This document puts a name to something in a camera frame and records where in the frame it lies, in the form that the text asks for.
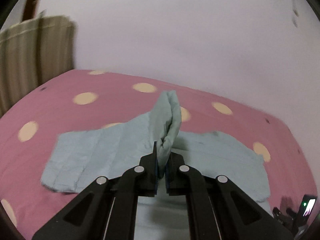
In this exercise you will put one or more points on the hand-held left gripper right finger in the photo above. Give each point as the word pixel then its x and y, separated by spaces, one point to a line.
pixel 167 177

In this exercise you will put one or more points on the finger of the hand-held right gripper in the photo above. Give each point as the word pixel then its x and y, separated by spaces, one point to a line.
pixel 291 213
pixel 278 213

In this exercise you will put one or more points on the light blue garment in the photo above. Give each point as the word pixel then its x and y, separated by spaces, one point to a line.
pixel 100 155

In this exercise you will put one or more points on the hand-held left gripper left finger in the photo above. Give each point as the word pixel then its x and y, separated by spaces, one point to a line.
pixel 156 175

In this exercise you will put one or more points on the brown wooden frame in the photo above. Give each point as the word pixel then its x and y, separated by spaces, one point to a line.
pixel 31 5

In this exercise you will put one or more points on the beige striped curtain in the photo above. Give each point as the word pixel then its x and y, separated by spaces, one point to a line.
pixel 37 50

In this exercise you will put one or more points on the pink polka dot bed sheet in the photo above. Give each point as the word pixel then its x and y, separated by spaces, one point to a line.
pixel 62 110

